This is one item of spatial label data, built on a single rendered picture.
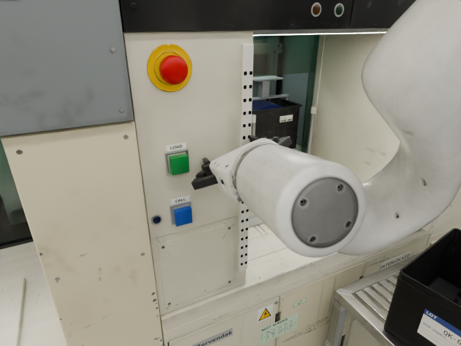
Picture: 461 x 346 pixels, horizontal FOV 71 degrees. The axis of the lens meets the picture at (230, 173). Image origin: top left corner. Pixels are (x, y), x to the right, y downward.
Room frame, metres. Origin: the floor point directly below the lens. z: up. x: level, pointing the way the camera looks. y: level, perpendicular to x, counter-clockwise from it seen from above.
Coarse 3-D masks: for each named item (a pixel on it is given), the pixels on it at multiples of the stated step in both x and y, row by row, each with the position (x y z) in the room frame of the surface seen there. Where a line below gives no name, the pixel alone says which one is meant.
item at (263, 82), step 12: (264, 84) 1.27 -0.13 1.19; (264, 96) 1.27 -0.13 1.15; (276, 96) 1.30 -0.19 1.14; (288, 96) 1.33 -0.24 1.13; (276, 108) 1.19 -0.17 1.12; (288, 108) 1.22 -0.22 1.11; (264, 120) 1.17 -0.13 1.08; (276, 120) 1.20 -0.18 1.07; (288, 120) 1.22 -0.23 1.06; (264, 132) 1.17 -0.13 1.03; (276, 132) 1.20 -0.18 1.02; (288, 132) 1.22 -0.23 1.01
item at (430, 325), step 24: (456, 240) 0.68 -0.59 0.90; (408, 264) 0.55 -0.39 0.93; (432, 264) 0.64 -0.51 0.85; (456, 264) 0.66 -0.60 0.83; (408, 288) 0.51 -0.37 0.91; (432, 288) 0.64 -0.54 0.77; (456, 288) 0.64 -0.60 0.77; (408, 312) 0.50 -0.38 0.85; (432, 312) 0.46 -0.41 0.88; (456, 312) 0.44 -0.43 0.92; (408, 336) 0.48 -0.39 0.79; (432, 336) 0.45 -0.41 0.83; (456, 336) 0.42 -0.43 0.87
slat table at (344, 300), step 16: (416, 256) 0.78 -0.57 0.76; (384, 272) 0.71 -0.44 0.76; (352, 288) 0.65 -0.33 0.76; (368, 288) 0.65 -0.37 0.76; (336, 304) 0.64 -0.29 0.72; (352, 304) 0.60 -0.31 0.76; (368, 304) 0.60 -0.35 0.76; (384, 304) 0.60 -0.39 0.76; (336, 320) 0.63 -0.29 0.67; (368, 320) 0.55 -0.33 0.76; (384, 320) 0.55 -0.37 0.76; (336, 336) 0.62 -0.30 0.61; (384, 336) 0.51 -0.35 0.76
